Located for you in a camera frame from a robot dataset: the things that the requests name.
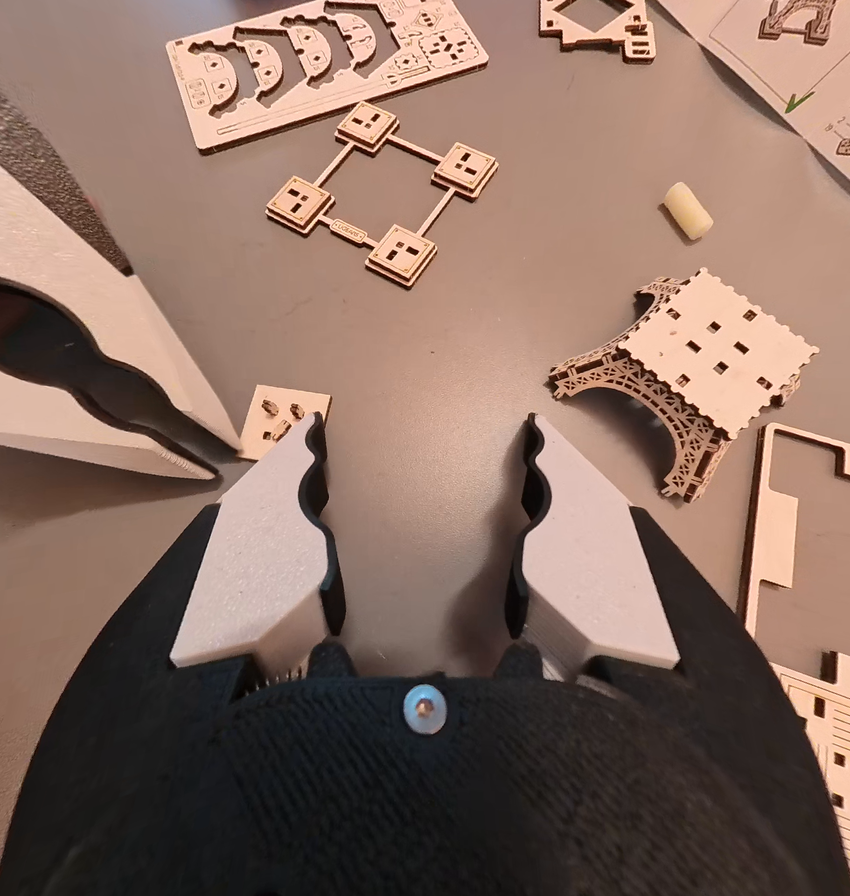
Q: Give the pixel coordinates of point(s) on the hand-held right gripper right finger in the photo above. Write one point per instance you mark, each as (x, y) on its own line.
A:
(593, 560)

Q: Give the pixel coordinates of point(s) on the wooden tower base model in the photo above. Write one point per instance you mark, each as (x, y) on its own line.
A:
(768, 371)

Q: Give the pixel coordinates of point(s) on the paper instruction sheet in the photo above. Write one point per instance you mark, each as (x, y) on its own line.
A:
(747, 63)

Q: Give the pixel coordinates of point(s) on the wooden sheet with cutouts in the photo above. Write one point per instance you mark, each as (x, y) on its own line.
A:
(803, 682)

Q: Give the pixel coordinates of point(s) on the small square wooden piece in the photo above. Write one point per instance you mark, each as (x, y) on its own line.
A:
(278, 413)

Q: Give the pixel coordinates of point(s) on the wooden diamond cutout frame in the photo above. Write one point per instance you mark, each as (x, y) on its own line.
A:
(579, 36)

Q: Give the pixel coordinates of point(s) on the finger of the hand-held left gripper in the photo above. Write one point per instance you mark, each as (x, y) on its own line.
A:
(82, 280)
(47, 427)

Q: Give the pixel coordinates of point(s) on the wooden four-pad square frame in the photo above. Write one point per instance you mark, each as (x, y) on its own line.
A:
(404, 274)

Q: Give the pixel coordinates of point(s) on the wooden sheet with arches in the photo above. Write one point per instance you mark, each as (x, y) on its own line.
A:
(278, 105)

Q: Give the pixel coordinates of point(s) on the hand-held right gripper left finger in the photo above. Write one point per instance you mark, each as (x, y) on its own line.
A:
(257, 560)

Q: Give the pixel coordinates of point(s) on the empty wooden frame sheet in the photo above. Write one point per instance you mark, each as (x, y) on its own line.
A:
(771, 546)

